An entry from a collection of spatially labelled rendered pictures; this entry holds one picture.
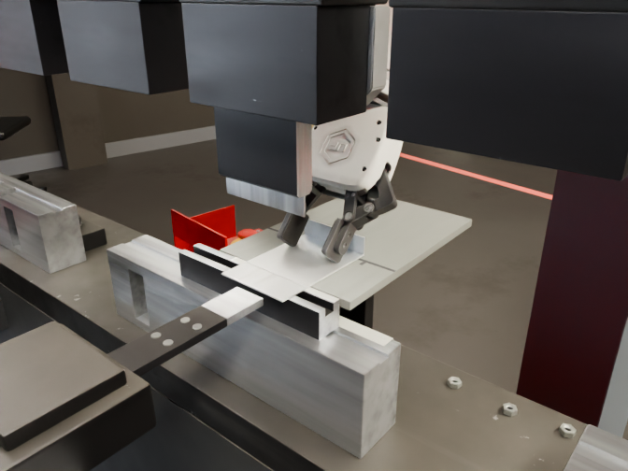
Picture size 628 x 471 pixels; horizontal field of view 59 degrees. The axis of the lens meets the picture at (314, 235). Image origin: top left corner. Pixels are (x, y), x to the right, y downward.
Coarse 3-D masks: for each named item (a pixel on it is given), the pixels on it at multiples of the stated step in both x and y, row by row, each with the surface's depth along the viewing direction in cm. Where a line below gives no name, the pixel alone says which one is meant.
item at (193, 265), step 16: (192, 256) 60; (208, 256) 62; (224, 256) 60; (192, 272) 61; (208, 272) 59; (208, 288) 60; (224, 288) 58; (272, 304) 54; (288, 304) 52; (304, 304) 51; (320, 304) 52; (336, 304) 52; (288, 320) 53; (304, 320) 51; (320, 320) 50; (336, 320) 52; (320, 336) 51
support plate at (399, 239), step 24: (312, 216) 71; (336, 216) 71; (384, 216) 71; (408, 216) 71; (432, 216) 71; (456, 216) 71; (240, 240) 64; (264, 240) 64; (384, 240) 64; (408, 240) 64; (432, 240) 64; (360, 264) 58; (384, 264) 58; (408, 264) 59; (336, 288) 54; (360, 288) 54
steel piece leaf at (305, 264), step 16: (320, 224) 63; (304, 240) 63; (320, 240) 63; (352, 240) 60; (272, 256) 60; (288, 256) 60; (304, 256) 60; (320, 256) 60; (352, 256) 60; (272, 272) 56; (288, 272) 56; (304, 272) 56; (320, 272) 56
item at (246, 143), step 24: (216, 120) 51; (240, 120) 49; (264, 120) 47; (240, 144) 50; (264, 144) 48; (288, 144) 46; (240, 168) 51; (264, 168) 49; (288, 168) 47; (240, 192) 54; (264, 192) 51; (288, 192) 48
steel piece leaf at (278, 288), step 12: (240, 264) 58; (228, 276) 56; (240, 276) 56; (252, 276) 56; (264, 276) 56; (276, 276) 56; (252, 288) 54; (264, 288) 53; (276, 288) 53; (288, 288) 53; (300, 288) 53
